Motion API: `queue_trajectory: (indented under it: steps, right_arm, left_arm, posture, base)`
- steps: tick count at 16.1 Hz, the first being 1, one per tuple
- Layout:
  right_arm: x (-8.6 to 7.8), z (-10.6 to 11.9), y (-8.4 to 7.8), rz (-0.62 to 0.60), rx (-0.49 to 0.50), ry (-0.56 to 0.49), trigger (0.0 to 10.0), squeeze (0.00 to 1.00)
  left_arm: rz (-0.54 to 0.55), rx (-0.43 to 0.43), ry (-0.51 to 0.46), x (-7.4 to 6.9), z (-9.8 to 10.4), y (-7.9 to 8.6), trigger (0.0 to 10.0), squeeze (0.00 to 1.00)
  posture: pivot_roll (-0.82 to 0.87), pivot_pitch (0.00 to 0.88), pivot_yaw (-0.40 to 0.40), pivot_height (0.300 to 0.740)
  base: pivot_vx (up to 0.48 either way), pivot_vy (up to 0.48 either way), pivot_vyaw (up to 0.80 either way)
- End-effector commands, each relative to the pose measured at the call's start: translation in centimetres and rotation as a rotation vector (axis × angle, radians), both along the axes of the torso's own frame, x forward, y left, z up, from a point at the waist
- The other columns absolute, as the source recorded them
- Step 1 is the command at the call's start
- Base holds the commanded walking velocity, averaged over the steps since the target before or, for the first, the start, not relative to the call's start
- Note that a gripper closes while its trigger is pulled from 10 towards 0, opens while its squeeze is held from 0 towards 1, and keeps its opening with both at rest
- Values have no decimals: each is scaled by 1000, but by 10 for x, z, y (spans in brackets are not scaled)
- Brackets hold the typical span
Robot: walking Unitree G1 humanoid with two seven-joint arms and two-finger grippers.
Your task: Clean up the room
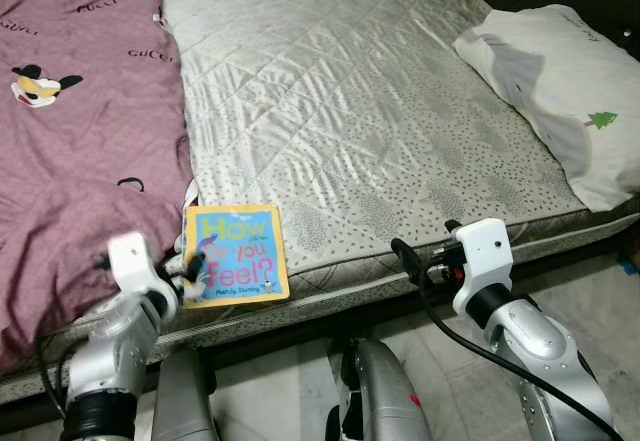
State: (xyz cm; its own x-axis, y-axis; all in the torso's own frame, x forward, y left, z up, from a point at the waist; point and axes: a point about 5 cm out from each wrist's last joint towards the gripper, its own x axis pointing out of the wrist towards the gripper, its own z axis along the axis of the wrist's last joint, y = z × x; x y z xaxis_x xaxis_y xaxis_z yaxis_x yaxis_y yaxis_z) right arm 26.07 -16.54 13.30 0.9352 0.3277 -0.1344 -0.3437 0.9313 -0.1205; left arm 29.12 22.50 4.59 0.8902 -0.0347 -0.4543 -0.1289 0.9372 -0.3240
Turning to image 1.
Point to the blue yellow children's book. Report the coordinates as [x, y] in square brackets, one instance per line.
[245, 261]

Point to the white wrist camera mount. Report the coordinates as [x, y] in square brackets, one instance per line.
[130, 258]
[485, 251]

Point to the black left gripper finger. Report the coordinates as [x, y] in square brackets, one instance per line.
[196, 267]

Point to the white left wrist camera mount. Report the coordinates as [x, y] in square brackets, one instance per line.
[130, 258]

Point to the mauve cartoon print blanket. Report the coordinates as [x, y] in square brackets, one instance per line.
[90, 111]

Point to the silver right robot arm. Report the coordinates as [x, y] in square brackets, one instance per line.
[530, 341]

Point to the grey robot left leg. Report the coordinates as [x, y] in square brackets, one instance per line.
[185, 401]

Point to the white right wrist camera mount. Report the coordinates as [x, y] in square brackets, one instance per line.
[485, 251]

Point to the cream pillow green tree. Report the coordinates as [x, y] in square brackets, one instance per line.
[560, 71]

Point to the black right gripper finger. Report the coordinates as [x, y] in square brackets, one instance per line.
[408, 256]

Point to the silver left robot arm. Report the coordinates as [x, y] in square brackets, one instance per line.
[110, 351]

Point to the grey quilted mattress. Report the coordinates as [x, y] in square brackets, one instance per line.
[350, 91]

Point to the grey robot leg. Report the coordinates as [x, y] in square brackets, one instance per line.
[185, 401]
[380, 391]

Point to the grey robot right leg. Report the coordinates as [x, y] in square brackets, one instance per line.
[380, 391]

